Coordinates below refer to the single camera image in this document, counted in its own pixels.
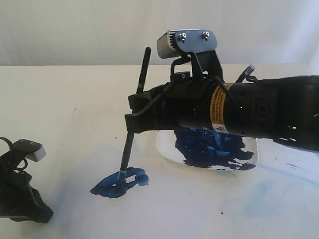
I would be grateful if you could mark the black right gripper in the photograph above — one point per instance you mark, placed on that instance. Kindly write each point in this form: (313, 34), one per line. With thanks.
(188, 103)

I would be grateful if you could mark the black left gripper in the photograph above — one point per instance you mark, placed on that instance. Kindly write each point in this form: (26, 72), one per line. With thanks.
(21, 202)

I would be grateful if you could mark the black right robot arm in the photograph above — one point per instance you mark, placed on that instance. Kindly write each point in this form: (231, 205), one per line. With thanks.
(284, 110)

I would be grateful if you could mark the white sheet of paper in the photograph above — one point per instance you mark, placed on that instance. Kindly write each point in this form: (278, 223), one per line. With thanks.
(179, 202)

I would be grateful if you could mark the white plate with blue paint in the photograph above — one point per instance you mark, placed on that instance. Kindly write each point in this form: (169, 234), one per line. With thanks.
(208, 150)

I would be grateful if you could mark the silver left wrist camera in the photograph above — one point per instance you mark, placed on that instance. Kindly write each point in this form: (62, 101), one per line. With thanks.
(31, 150)

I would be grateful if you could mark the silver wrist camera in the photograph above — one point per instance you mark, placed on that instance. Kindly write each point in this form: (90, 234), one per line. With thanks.
(31, 150)
(175, 43)

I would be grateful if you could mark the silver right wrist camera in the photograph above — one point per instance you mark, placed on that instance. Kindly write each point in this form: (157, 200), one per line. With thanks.
(175, 43)

